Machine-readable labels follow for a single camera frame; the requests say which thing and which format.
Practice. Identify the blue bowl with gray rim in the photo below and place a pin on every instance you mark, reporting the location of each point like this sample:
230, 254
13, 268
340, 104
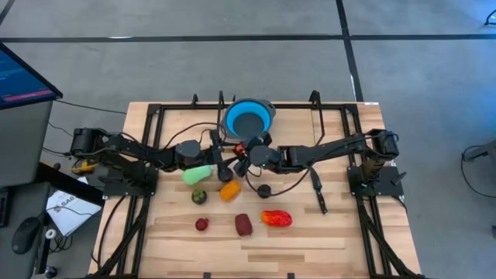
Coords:
232, 112

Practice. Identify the dark gray desk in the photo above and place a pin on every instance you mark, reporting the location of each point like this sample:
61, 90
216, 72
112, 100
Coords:
15, 201

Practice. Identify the black computer mouse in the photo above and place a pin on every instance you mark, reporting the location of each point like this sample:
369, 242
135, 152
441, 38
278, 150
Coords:
25, 235

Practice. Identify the black desk beam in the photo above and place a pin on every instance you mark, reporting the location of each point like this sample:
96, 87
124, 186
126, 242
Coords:
66, 182

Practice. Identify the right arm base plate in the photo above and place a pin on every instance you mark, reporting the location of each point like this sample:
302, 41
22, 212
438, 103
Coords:
387, 188

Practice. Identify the green pear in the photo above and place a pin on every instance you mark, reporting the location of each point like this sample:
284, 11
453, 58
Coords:
195, 175

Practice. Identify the gray furniture leg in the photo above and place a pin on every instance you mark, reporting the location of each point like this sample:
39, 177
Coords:
484, 151

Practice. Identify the black keyboard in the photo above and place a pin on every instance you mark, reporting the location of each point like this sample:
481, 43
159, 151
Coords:
4, 207

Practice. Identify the black round knob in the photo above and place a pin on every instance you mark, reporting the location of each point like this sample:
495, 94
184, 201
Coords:
50, 272

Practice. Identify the white booklet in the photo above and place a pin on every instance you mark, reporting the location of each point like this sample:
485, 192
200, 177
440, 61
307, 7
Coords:
73, 217

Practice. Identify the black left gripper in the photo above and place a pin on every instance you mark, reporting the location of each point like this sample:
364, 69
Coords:
217, 155

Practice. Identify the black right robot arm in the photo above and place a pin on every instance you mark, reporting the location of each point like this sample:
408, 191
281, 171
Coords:
329, 149

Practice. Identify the computer monitor with blue screen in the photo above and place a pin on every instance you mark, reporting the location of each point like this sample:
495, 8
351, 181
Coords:
19, 81

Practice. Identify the white tape roll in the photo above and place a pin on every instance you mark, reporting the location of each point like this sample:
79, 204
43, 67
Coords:
47, 233

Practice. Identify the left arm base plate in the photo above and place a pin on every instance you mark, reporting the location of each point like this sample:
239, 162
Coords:
116, 188

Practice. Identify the dark purple mangosteen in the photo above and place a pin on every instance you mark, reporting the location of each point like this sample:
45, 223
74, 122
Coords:
199, 197

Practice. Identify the small red orange object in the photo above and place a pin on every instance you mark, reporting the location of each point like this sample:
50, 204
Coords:
239, 149

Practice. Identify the dark red block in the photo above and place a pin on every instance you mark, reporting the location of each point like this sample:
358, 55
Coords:
243, 224

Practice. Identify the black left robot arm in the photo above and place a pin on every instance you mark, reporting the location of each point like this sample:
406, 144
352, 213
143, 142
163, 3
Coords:
135, 153

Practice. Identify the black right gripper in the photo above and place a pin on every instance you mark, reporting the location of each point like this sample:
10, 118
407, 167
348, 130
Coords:
263, 139

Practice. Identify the red and orange fruit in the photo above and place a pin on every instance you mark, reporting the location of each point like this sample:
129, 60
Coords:
276, 218

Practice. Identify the black aluminium table frame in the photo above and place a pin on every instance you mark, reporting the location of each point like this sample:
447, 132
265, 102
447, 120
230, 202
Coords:
174, 105

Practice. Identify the black furniture leg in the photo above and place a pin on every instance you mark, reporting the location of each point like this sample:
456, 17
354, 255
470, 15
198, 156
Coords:
491, 19

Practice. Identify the small red round fruit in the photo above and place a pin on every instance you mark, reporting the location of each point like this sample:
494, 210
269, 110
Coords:
202, 224

